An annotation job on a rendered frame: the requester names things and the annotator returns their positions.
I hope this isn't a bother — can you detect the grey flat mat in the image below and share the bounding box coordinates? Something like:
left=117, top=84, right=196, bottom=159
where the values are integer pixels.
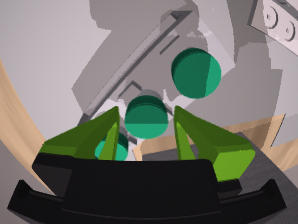
left=0, top=0, right=298, bottom=148

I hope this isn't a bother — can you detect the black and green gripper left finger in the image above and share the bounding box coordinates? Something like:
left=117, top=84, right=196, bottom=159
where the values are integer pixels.
left=38, top=106, right=120, bottom=160

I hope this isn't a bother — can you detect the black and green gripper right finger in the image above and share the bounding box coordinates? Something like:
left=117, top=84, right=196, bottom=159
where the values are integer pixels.
left=173, top=106, right=256, bottom=182

